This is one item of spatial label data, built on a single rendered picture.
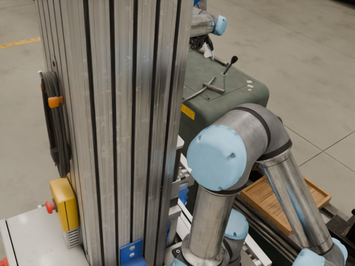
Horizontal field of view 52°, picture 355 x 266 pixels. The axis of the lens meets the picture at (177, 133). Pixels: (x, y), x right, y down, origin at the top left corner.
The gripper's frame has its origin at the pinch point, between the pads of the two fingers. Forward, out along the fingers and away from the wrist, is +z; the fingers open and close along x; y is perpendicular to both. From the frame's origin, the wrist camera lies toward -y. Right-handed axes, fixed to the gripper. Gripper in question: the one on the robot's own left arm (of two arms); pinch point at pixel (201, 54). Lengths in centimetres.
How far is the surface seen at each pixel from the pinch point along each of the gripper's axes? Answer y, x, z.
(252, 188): 23, 50, 47
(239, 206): 31, 49, 55
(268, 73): -219, -66, 211
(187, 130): 26.5, 11.3, 25.5
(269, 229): 34, 68, 53
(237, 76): -16.6, 11.4, 20.9
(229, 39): -263, -158, 226
